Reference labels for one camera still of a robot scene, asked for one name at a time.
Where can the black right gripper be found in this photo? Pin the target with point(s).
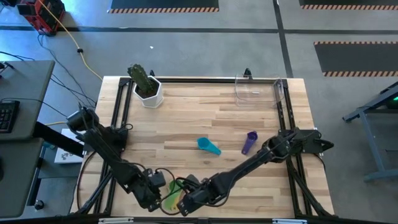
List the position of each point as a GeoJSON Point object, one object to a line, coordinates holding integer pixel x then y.
{"type": "Point", "coordinates": [199, 196]}

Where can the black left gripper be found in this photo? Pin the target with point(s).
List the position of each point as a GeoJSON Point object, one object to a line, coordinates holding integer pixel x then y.
{"type": "Point", "coordinates": [144, 193]}

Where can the green measuring cup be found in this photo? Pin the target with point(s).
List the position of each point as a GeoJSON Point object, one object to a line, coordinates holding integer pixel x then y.
{"type": "Point", "coordinates": [171, 199]}

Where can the teal measuring cup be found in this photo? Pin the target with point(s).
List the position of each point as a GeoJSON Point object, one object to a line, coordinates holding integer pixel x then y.
{"type": "Point", "coordinates": [203, 143]}

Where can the purple measuring cup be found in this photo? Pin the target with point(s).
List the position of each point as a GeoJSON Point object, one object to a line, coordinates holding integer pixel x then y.
{"type": "Point", "coordinates": [252, 137]}

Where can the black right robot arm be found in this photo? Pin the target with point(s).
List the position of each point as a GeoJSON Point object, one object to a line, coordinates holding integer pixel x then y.
{"type": "Point", "coordinates": [248, 165]}

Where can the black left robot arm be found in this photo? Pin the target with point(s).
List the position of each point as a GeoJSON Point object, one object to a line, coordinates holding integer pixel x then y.
{"type": "Point", "coordinates": [109, 155]}

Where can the clear plastic basket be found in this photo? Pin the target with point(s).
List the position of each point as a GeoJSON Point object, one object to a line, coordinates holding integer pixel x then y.
{"type": "Point", "coordinates": [258, 93]}

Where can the white plant pot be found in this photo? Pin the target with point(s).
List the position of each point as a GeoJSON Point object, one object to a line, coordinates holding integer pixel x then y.
{"type": "Point", "coordinates": [154, 101]}

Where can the white paper sheet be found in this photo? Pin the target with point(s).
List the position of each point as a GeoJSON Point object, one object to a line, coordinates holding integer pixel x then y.
{"type": "Point", "coordinates": [66, 155]}

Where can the black caster wheel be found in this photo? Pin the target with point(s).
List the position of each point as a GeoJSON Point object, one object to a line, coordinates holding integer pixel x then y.
{"type": "Point", "coordinates": [39, 205]}

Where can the black desk beam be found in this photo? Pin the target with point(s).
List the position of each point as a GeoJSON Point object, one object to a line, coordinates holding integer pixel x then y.
{"type": "Point", "coordinates": [53, 137]}

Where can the green cactus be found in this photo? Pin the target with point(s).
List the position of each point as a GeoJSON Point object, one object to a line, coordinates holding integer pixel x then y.
{"type": "Point", "coordinates": [140, 79]}

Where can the black keyboard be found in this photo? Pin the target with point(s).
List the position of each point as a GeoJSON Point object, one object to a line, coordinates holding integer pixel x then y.
{"type": "Point", "coordinates": [7, 116]}

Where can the grey desk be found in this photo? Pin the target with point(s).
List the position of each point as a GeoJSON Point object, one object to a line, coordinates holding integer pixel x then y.
{"type": "Point", "coordinates": [21, 87]}

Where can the black hazard-striped floor mat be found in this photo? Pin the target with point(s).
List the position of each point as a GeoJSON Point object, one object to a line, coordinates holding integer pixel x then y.
{"type": "Point", "coordinates": [164, 3]}
{"type": "Point", "coordinates": [357, 57]}
{"type": "Point", "coordinates": [348, 2]}

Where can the red and black equipment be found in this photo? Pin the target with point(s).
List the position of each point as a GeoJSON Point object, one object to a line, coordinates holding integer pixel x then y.
{"type": "Point", "coordinates": [46, 15]}

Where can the silver table bracket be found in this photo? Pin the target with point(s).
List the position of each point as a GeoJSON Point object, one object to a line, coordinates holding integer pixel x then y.
{"type": "Point", "coordinates": [289, 221]}
{"type": "Point", "coordinates": [115, 220]}

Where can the black aluminium table frame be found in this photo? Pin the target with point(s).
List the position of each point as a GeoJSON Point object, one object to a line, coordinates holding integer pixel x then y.
{"type": "Point", "coordinates": [202, 80]}

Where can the grey-blue table frame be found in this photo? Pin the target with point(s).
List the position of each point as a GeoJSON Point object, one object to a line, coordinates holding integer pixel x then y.
{"type": "Point", "coordinates": [374, 146]}

